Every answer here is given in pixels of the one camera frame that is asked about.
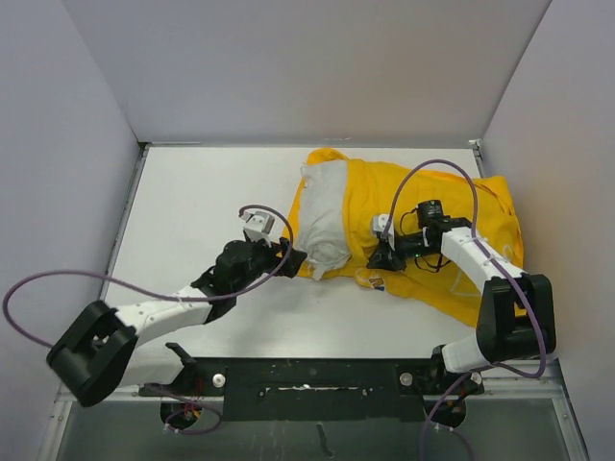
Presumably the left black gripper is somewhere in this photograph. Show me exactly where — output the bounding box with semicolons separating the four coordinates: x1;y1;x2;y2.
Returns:
233;233;305;294

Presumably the white pillow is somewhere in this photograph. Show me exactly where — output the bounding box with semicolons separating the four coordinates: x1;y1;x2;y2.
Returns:
294;159;351;280

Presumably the yellow printed pillowcase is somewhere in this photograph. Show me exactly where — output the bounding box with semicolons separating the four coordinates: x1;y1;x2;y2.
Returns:
288;148;524;327

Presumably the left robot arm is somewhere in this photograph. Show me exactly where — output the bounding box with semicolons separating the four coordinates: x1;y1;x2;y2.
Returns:
47;237;307;407

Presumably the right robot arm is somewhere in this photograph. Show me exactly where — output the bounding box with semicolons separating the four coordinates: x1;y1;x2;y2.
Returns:
367;200;556;393

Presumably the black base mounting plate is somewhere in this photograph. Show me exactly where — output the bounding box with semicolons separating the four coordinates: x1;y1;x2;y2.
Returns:
163;358;484;423

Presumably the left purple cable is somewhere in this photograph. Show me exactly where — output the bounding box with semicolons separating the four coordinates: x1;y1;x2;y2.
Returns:
2;204;294;438

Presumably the purple cable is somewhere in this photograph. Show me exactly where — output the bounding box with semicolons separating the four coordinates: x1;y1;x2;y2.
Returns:
388;158;549;461
2;204;294;438

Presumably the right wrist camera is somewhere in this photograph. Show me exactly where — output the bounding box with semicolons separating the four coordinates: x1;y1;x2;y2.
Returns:
371;214;395;249

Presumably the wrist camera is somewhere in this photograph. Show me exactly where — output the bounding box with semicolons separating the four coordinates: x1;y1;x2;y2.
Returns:
240;211;275;246
371;214;395;249

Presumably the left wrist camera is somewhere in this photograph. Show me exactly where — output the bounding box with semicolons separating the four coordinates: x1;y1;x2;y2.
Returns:
240;211;275;246

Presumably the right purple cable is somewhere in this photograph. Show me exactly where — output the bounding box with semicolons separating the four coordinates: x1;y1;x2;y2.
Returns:
388;158;549;461

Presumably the aluminium frame rail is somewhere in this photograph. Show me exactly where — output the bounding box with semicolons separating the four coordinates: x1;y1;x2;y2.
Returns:
51;146;585;460

